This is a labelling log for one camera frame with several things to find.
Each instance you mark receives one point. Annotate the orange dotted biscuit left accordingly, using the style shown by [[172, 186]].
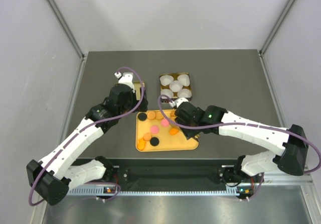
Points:
[[151, 115]]

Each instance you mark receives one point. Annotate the orange fish cookie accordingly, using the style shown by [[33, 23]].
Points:
[[173, 131], [141, 144]]

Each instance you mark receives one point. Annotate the square cookie tin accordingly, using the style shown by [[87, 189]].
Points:
[[175, 75]]

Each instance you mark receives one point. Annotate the centre white paper cup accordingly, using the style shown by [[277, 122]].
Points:
[[175, 86]]

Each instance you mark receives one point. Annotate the front-left white paper cup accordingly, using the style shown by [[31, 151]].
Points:
[[167, 92]]

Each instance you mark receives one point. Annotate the aluminium frame post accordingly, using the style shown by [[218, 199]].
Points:
[[277, 25], [62, 22]]

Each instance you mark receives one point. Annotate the back-left white paper cup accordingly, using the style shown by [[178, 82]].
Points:
[[166, 80]]

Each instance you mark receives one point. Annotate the black sandwich cookie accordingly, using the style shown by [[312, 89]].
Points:
[[154, 141], [142, 116]]

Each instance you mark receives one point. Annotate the gold tin lid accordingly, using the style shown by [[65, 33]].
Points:
[[138, 90]]

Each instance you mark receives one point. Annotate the left aluminium frame post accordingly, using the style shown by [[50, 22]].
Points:
[[62, 22]]

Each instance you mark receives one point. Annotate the pink sandwich cookie lower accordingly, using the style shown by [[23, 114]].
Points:
[[154, 129]]

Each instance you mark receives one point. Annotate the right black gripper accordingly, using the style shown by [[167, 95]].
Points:
[[189, 134]]

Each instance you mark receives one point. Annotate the black sandwich cookie top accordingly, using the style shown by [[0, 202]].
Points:
[[142, 116]]

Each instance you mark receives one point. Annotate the back-right white paper cup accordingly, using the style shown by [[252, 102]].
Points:
[[184, 79]]

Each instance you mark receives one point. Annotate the black sandwich cookie bottom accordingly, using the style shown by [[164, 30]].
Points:
[[154, 141]]

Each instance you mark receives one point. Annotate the orange dotted biscuit right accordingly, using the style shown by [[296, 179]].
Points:
[[159, 115]]

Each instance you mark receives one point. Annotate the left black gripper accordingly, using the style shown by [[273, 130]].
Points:
[[133, 96]]

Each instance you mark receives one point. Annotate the right aluminium frame post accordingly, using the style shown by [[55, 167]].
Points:
[[277, 25]]

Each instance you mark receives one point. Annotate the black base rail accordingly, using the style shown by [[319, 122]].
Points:
[[177, 177]]

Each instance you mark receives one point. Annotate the orange fish cookie left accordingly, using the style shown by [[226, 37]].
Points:
[[141, 144]]

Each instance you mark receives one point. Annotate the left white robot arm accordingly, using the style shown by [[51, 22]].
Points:
[[54, 175]]

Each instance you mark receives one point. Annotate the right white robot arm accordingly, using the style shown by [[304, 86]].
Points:
[[285, 149]]

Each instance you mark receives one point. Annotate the peach round scalloped cookie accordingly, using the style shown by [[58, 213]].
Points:
[[147, 137]]

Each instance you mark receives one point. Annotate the orange dotted biscuit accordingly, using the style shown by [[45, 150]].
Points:
[[151, 115], [159, 115]]

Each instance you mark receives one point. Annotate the orange fish cookie right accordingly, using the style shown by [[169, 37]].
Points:
[[173, 131]]

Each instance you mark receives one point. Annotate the yellow plastic tray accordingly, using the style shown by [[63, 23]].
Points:
[[167, 142]]

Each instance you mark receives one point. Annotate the front-right white paper cup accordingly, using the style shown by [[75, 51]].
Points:
[[186, 93]]

